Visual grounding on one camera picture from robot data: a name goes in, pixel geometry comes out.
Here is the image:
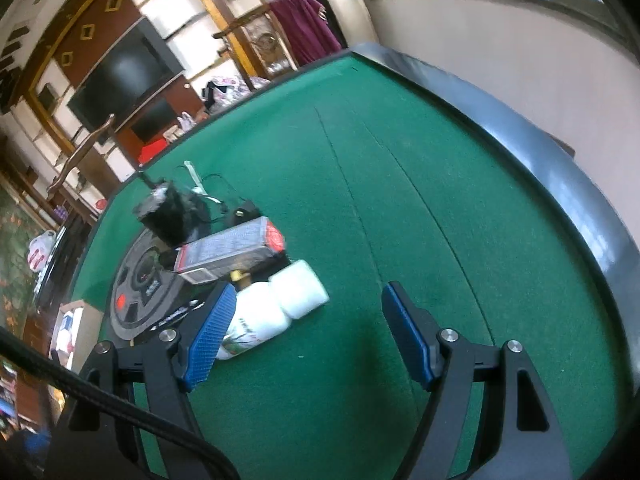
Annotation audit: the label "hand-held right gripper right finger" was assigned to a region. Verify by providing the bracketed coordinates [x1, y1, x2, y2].
[381, 282, 573, 480]

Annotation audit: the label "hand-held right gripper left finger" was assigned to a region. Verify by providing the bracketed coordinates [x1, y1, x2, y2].
[50, 282, 238, 480]

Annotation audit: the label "white pill bottle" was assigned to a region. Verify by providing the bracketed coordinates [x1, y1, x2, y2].
[215, 259, 331, 361]

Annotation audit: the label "tan cardboard box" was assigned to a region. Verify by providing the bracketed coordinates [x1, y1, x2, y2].
[47, 300, 106, 376]

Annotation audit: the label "black marker yellow band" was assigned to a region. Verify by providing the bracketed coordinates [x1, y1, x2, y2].
[150, 300, 203, 333]

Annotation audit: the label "small black bottle gold label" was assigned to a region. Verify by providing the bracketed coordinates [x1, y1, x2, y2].
[229, 257, 293, 293]

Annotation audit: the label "round grey control disc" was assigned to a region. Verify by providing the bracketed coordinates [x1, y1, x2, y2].
[109, 227, 201, 343]

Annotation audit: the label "grey carton red stripe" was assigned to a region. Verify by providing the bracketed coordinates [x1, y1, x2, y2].
[172, 216, 288, 286]

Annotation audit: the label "black electric motor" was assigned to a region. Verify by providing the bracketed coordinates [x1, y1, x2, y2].
[132, 172, 206, 248]

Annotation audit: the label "small black connector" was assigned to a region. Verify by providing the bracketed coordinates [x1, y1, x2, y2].
[225, 201, 260, 228]

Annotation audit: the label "blue white small box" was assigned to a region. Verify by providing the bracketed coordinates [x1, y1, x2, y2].
[55, 310, 83, 356]

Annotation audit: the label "white plastic bag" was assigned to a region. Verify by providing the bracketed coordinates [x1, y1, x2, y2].
[27, 230, 57, 272]

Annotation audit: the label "red box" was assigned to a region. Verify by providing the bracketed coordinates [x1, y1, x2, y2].
[137, 140, 166, 165]

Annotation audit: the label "wooden chair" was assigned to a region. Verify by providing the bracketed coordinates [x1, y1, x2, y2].
[47, 114, 118, 193]

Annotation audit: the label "floral bag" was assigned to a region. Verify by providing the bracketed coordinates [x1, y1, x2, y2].
[202, 75, 271, 108]

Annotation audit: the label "black television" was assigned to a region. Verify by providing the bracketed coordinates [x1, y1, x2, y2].
[66, 15, 186, 133]

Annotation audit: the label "maroon cloth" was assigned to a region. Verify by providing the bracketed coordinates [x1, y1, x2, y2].
[268, 0, 343, 68]

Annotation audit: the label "black cable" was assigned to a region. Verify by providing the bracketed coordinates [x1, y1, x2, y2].
[0, 327, 241, 480]

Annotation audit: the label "thin motor wires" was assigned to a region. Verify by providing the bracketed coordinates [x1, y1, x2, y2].
[182, 160, 231, 211]

